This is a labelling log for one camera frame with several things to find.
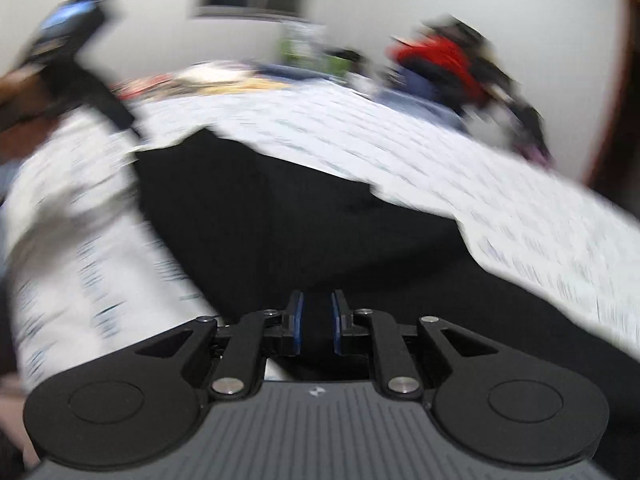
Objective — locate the blue bedspread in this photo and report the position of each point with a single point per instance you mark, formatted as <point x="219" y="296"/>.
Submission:
<point x="400" y="100"/>

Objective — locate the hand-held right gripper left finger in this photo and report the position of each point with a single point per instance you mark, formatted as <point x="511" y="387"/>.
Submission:
<point x="297" y="322"/>

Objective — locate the person's left hand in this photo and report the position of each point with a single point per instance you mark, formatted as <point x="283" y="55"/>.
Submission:
<point x="20" y="140"/>

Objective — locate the wooden door frame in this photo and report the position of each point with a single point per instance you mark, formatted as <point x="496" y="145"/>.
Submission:
<point x="617" y="110"/>

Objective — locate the red garment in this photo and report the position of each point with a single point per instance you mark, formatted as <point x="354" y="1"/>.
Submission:
<point x="440" y="57"/>

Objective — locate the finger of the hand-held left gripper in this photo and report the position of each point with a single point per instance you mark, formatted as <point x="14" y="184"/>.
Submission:
<point x="110" y="102"/>

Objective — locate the pile of black garments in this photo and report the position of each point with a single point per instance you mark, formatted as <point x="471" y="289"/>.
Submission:
<point x="505" y="90"/>

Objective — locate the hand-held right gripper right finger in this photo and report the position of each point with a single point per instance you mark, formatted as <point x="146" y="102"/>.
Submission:
<point x="336" y="325"/>

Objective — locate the navy garment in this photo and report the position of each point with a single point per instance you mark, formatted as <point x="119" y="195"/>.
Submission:
<point x="417" y="85"/>

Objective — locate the black pants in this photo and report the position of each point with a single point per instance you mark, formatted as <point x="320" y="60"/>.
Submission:
<point x="300" y="220"/>

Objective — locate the green plastic chair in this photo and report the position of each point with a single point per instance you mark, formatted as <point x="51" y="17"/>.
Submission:
<point x="320" y="57"/>

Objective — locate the white printed blanket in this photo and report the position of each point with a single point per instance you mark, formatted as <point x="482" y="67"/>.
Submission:
<point x="400" y="140"/>

